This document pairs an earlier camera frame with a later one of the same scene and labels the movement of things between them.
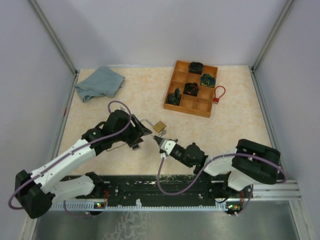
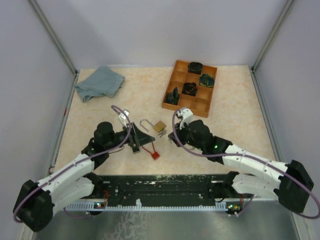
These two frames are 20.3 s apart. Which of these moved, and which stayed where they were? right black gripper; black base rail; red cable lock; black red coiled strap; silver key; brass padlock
Moved: right black gripper; red cable lock
Stayed: black red coiled strap; brass padlock; silver key; black base rail
